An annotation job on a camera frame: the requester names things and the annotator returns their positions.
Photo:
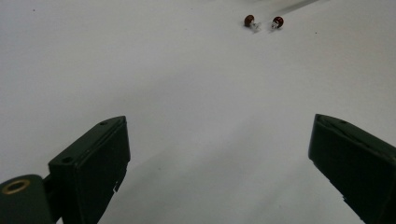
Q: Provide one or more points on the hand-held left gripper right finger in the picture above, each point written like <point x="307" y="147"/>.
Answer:
<point x="358" y="168"/>

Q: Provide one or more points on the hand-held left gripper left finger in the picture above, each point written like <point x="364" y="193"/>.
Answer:
<point x="90" y="168"/>

